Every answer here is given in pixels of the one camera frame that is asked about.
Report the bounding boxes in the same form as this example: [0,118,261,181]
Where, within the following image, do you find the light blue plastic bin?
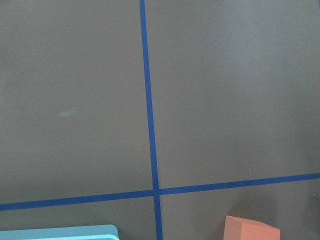
[0,224,120,240]

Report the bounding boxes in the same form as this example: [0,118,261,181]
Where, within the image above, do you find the orange foam block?
[223,215,281,240]

